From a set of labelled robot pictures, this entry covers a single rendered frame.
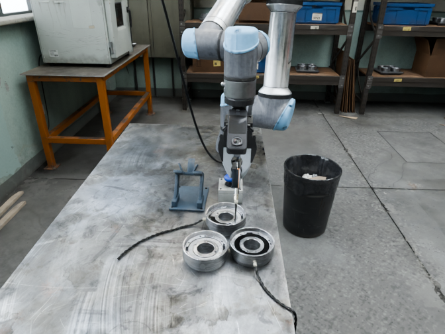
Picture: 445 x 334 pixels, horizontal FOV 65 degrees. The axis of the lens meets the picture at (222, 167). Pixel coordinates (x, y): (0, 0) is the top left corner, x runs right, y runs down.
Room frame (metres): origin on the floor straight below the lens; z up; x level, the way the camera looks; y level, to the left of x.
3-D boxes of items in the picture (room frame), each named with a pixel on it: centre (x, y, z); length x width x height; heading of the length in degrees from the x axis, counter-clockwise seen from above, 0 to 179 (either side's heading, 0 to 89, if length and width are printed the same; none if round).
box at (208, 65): (4.35, 0.18, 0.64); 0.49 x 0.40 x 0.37; 93
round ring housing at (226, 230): (0.75, -0.01, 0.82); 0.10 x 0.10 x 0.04
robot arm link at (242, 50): (0.81, -0.04, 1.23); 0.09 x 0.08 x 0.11; 161
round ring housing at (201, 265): (0.62, 0.04, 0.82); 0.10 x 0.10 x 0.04
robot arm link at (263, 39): (0.91, -0.05, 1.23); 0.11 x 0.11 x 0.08; 71
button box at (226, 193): (0.89, -0.03, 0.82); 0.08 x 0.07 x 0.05; 178
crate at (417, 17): (4.30, -1.99, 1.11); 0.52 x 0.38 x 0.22; 88
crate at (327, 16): (4.33, -1.01, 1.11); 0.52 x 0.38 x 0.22; 88
